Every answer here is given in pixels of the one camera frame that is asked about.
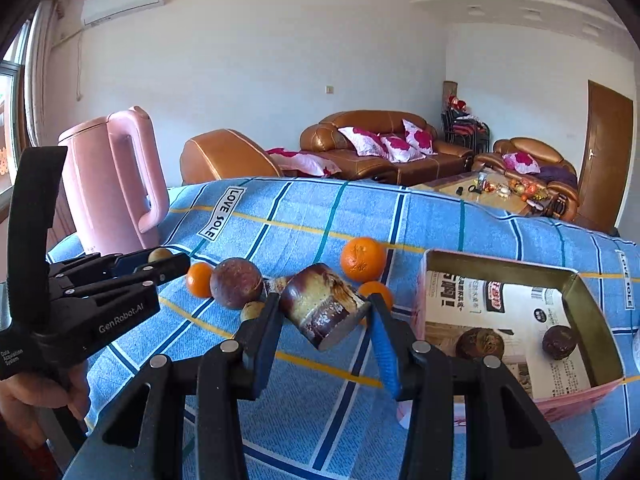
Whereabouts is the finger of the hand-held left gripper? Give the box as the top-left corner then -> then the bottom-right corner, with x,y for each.
62,254 -> 192,307
48,251 -> 176,286

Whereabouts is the purple blanket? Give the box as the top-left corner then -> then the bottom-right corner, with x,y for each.
540,164 -> 578,186

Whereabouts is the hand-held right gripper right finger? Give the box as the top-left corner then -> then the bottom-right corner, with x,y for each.
369,294 -> 581,480

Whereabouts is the purple-brown passion fruit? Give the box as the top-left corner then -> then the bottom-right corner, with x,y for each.
209,257 -> 264,307

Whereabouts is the brown wooden door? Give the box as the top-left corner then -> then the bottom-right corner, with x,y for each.
577,80 -> 635,233

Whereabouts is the brown leather chaise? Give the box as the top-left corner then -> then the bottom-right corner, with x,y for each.
180,129 -> 283,186

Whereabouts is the small orange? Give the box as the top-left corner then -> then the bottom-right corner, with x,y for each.
186,262 -> 215,299
357,281 -> 395,312

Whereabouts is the printed paper sheet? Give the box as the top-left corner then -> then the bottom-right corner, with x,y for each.
425,270 -> 593,401

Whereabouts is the pink electric kettle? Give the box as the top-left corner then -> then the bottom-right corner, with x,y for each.
57,106 -> 171,257

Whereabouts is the large orange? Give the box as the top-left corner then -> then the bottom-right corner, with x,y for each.
340,237 -> 388,283

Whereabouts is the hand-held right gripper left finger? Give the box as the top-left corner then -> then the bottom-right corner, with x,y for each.
62,292 -> 286,480

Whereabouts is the person's left hand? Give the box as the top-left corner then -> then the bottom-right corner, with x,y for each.
0,357 -> 92,448

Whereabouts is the stack of black chairs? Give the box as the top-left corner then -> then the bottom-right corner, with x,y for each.
441,110 -> 491,153

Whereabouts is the fruit pile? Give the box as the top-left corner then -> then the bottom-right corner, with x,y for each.
495,180 -> 546,202

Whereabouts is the window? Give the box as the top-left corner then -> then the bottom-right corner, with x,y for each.
0,15 -> 31,201

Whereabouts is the wooden coffee table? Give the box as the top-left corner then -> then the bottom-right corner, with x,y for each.
410,171 -> 556,217

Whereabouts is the brown leather armchair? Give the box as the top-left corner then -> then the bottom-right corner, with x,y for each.
472,137 -> 581,223

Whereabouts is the brown leather sofa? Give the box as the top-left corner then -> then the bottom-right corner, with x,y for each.
300,110 -> 475,187

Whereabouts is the dark passion fruit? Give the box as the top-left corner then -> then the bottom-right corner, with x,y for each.
542,325 -> 580,361

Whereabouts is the floral cushion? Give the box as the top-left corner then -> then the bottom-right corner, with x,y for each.
338,126 -> 388,157
380,134 -> 426,163
402,119 -> 437,156
502,152 -> 541,172
266,147 -> 333,177

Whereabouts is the white air conditioner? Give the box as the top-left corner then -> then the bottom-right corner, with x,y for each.
81,0 -> 167,26

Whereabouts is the blue plaid tablecloth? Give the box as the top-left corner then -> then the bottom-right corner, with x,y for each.
45,176 -> 640,480

